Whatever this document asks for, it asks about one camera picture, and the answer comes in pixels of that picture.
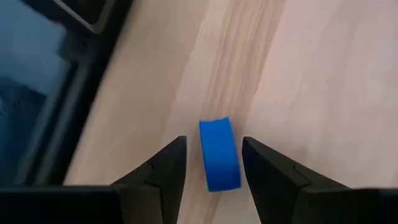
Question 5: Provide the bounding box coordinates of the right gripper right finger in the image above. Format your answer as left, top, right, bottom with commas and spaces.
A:
242, 136, 351, 224

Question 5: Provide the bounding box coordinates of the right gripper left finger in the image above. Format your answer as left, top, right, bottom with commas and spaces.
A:
110, 136, 187, 224

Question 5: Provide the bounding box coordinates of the blue stapler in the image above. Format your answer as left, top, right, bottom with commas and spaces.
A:
198, 116, 243, 193

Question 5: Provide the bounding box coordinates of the silver metal bracket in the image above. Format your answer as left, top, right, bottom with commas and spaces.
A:
52, 0, 119, 35

